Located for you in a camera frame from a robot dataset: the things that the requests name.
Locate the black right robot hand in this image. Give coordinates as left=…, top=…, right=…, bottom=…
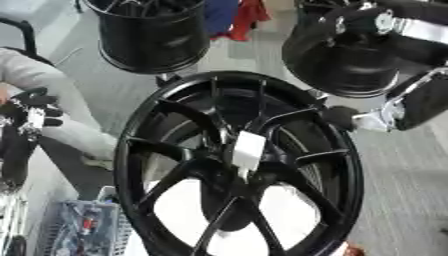
left=320, top=0, right=448, bottom=133

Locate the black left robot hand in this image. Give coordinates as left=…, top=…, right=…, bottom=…
left=0, top=86, right=65, bottom=188

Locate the black round wheel rim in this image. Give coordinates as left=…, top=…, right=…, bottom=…
left=280, top=0, right=412, bottom=100
left=80, top=0, right=212, bottom=75

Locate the black spoked wheel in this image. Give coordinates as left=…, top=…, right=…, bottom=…
left=112, top=70, right=368, bottom=256

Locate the person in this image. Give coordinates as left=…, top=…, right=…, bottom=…
left=0, top=47, right=121, bottom=172

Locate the grey plastic basket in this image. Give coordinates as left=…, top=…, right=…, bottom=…
left=35, top=185, right=135, bottom=256

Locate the red fabric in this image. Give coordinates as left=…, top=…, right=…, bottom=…
left=227, top=0, right=273, bottom=43

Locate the blue fabric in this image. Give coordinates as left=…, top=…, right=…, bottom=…
left=201, top=0, right=242, bottom=38

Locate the black chair frame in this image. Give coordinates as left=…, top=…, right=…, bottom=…
left=0, top=17, right=56, bottom=68

